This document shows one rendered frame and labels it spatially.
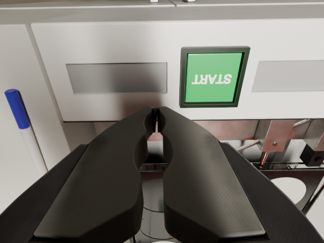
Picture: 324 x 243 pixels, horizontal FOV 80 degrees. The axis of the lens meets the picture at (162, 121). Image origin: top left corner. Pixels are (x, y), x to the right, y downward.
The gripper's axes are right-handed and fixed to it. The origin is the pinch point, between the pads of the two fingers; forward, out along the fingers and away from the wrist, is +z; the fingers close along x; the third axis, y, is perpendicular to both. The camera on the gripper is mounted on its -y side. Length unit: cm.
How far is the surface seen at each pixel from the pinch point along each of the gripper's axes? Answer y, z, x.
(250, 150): 21.9, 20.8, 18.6
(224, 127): 11.6, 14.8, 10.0
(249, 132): 12.8, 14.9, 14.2
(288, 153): 22.8, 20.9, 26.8
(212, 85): 1.2, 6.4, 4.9
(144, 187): 23.4, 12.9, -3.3
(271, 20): -4.0, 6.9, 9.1
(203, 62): -1.0, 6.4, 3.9
